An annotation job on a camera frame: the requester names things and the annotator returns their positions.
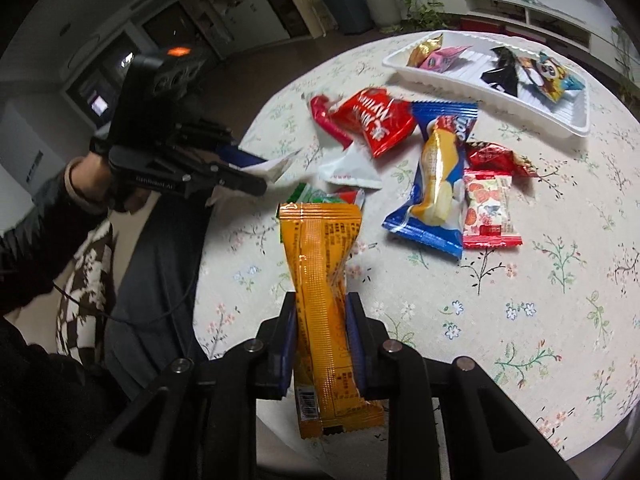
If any blue cake snack packet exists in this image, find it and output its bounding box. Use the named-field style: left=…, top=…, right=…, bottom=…
left=382, top=101, right=478, bottom=260

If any green snack packet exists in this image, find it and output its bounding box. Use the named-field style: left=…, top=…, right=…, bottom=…
left=277, top=183, right=366, bottom=212

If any white tall cabinet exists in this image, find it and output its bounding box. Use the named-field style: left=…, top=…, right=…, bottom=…
left=197, top=0, right=321, bottom=58

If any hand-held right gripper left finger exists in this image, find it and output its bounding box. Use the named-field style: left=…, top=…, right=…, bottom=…
left=65, top=292, right=298, bottom=480

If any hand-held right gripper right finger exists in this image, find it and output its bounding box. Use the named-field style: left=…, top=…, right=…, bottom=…
left=346, top=292, right=581, bottom=480

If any white plastic tray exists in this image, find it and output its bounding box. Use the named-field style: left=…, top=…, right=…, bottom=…
left=382, top=30, right=591, bottom=138

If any pink snack packet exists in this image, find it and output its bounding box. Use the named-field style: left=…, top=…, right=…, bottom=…
left=420, top=46, right=472, bottom=72

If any person's dark clothing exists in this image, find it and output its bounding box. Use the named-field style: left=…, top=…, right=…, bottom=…
left=0, top=310, right=132, bottom=480

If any orange snack packet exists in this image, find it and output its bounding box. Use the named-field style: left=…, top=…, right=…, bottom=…
left=278, top=202, right=385, bottom=440

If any brown white patterned cushion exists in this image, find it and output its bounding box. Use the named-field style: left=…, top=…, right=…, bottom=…
left=55, top=219, right=119, bottom=367

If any blue panda-print snack packet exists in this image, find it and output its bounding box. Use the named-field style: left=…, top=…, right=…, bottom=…
left=517, top=51, right=587, bottom=103

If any pale white snack packet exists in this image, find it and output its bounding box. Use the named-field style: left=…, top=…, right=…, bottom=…
left=207, top=154, right=302, bottom=206

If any slim red snack packet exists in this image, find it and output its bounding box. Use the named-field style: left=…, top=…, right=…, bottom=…
left=310, top=95, right=353, bottom=150

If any plant in ribbed white pot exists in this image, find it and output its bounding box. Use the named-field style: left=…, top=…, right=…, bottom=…
left=362, top=0, right=402, bottom=29

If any yellow gold snack packet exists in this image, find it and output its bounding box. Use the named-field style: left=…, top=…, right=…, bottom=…
left=407, top=32, right=445, bottom=68

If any person's left forearm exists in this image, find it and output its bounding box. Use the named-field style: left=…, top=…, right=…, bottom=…
left=0, top=167, right=117, bottom=317

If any trailing vine plant on cabinet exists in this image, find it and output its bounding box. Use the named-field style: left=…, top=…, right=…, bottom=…
left=611, top=24, right=640, bottom=107

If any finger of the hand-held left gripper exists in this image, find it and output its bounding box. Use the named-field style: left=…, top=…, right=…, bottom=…
left=215, top=142, right=269, bottom=170
left=185, top=160, right=268, bottom=198

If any thin black cable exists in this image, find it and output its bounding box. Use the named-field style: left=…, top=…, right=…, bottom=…
left=50, top=260, right=203, bottom=323

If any person's left hand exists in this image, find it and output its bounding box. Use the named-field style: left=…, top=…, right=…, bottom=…
left=70, top=156, right=148, bottom=213

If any black snack packet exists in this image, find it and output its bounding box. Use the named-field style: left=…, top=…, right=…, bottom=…
left=481, top=46, right=522, bottom=95

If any white triangular snack packet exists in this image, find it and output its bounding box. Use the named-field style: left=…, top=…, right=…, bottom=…
left=318, top=141, right=382, bottom=190

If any dark red snack packet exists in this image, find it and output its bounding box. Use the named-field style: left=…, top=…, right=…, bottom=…
left=465, top=141, right=538, bottom=178

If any white red fruit-print snack packet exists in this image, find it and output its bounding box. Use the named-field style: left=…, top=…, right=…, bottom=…
left=462, top=170, right=522, bottom=250

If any white television cabinet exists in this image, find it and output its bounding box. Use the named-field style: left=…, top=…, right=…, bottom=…
left=440, top=0, right=621, bottom=67

